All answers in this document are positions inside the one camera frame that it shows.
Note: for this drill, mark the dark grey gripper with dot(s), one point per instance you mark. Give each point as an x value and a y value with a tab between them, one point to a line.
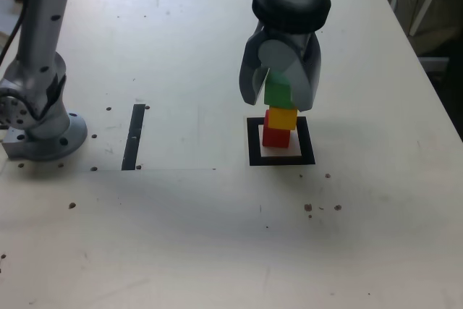
289	39

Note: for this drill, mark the green cube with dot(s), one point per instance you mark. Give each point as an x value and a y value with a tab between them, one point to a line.
276	95

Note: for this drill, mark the yellow cube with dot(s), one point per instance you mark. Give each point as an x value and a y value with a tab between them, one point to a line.
284	117

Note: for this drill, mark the red cube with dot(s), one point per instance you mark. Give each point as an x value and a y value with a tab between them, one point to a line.
275	139

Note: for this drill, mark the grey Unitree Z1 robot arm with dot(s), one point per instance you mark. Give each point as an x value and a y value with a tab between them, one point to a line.
40	70

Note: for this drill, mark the black tape square outline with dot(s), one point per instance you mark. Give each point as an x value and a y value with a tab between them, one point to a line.
282	160

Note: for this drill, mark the black tape strip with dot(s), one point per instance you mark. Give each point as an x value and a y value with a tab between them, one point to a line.
132	142

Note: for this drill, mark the grey metal rail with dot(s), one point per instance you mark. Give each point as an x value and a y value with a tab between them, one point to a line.
434	63

